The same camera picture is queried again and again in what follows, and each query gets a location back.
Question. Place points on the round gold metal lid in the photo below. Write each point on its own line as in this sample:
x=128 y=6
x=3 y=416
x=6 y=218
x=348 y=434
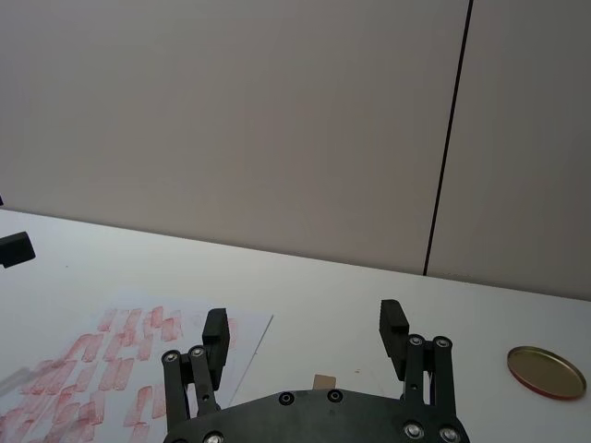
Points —
x=545 y=373

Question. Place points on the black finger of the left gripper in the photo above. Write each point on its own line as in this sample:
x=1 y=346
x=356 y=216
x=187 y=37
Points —
x=16 y=249

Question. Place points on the white paper with red marks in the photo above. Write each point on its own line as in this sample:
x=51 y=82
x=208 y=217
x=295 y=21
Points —
x=111 y=369

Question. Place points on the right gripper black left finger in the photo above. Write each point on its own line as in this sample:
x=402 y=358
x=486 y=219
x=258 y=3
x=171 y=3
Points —
x=216 y=343

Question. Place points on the small tan cardboard piece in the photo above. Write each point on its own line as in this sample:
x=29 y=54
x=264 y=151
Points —
x=324 y=381

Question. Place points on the grey translucent stick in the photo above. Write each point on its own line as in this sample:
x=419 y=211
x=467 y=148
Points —
x=25 y=376

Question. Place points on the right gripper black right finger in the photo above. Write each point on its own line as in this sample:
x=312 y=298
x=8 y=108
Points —
x=392 y=341

